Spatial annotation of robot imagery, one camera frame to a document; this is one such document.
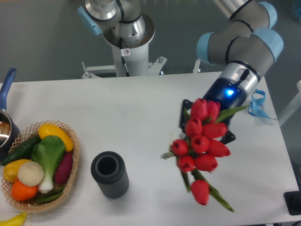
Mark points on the red tulip bouquet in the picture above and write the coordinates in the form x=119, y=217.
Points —
x=203, y=139

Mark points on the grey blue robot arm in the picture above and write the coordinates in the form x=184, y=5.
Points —
x=247, y=48

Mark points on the dark grey ribbed vase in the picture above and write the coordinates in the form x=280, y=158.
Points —
x=109, y=172

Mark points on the black device at edge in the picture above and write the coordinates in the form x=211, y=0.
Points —
x=293, y=202

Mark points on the purple sweet potato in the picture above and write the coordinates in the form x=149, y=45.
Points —
x=63, y=172

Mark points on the green bok choy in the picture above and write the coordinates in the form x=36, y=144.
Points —
x=48, y=154

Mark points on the green bean pods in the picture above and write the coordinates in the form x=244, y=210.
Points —
x=49, y=197

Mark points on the green cucumber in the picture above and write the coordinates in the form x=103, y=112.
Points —
x=22, y=151

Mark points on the white garlic bulb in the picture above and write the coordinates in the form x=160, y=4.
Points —
x=30, y=173

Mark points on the woven wicker basket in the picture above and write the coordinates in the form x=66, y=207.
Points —
x=31, y=205

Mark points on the orange fruit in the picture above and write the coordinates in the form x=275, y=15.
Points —
x=21, y=192

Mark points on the yellow bell pepper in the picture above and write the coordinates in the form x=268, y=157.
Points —
x=11, y=169

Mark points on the yellow banana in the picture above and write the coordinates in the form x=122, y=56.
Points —
x=17, y=220

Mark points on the white furniture frame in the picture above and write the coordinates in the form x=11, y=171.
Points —
x=292, y=107

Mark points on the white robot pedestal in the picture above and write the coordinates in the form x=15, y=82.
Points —
x=130, y=48

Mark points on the blue handled saucepan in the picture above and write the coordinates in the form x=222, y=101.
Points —
x=8, y=130

